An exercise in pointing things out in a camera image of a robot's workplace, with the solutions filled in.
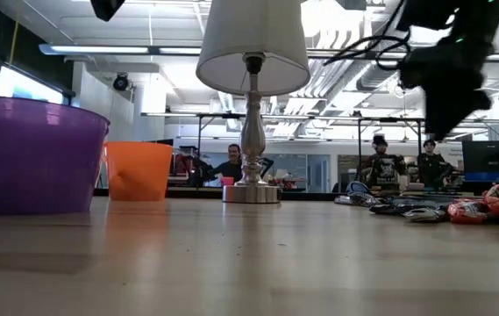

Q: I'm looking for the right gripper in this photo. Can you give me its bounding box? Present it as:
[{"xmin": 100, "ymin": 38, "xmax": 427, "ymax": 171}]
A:
[{"xmin": 397, "ymin": 36, "xmax": 495, "ymax": 142}]

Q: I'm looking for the black computer monitor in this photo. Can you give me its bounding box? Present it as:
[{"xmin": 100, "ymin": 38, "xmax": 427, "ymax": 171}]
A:
[{"xmin": 461, "ymin": 140, "xmax": 499, "ymax": 183}]

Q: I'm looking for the person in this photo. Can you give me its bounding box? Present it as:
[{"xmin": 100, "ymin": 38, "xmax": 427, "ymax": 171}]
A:
[
  {"xmin": 207, "ymin": 143, "xmax": 244, "ymax": 184},
  {"xmin": 362, "ymin": 134, "xmax": 408, "ymax": 192},
  {"xmin": 416, "ymin": 139, "xmax": 454, "ymax": 190}
]

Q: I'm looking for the blue white round object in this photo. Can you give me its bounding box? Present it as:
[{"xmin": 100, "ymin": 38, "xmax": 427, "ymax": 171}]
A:
[{"xmin": 346, "ymin": 180, "xmax": 371, "ymax": 197}]

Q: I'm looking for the long ceiling light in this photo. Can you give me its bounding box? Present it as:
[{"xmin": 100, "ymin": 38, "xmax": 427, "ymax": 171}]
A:
[
  {"xmin": 38, "ymin": 42, "xmax": 202, "ymax": 57},
  {"xmin": 305, "ymin": 48, "xmax": 499, "ymax": 62}
]

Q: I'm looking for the black ceiling box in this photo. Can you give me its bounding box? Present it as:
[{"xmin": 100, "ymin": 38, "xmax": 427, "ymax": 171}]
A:
[{"xmin": 335, "ymin": 0, "xmax": 367, "ymax": 11}]

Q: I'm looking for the white shade silver table lamp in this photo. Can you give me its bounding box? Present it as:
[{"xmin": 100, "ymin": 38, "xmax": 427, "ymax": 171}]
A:
[{"xmin": 195, "ymin": 0, "xmax": 311, "ymax": 205}]

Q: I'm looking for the red equipment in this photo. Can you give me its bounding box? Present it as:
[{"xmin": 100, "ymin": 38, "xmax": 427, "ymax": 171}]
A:
[{"xmin": 172, "ymin": 151, "xmax": 202, "ymax": 185}]

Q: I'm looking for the orange pumpkin bucket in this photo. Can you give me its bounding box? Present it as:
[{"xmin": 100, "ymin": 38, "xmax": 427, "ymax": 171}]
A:
[{"xmin": 102, "ymin": 140, "xmax": 175, "ymax": 202}]

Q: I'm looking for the purple plastic bucket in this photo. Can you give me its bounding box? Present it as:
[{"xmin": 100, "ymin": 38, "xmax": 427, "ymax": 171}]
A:
[{"xmin": 0, "ymin": 95, "xmax": 111, "ymax": 216}]

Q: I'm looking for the bright window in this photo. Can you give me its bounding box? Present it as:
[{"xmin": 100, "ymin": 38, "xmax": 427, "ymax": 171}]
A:
[{"xmin": 0, "ymin": 65, "xmax": 65, "ymax": 105}]

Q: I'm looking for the silver ceiling duct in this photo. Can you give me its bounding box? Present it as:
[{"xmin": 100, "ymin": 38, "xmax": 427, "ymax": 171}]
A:
[{"xmin": 356, "ymin": 65, "xmax": 402, "ymax": 91}]

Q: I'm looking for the black background rig frame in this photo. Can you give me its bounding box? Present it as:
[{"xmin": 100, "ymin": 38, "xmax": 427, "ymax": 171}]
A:
[{"xmin": 140, "ymin": 111, "xmax": 425, "ymax": 190}]

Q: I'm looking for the black aluminium table frame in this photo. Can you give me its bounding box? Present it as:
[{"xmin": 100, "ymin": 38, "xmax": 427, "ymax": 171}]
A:
[{"xmin": 93, "ymin": 187, "xmax": 487, "ymax": 202}]

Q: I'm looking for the black wall camera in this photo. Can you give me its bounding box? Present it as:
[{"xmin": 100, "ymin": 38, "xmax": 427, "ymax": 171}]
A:
[{"xmin": 111, "ymin": 73, "xmax": 131, "ymax": 92}]

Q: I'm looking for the yellow hanging strap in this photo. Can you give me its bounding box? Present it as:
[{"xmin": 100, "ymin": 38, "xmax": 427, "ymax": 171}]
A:
[{"xmin": 9, "ymin": 8, "xmax": 22, "ymax": 66}]

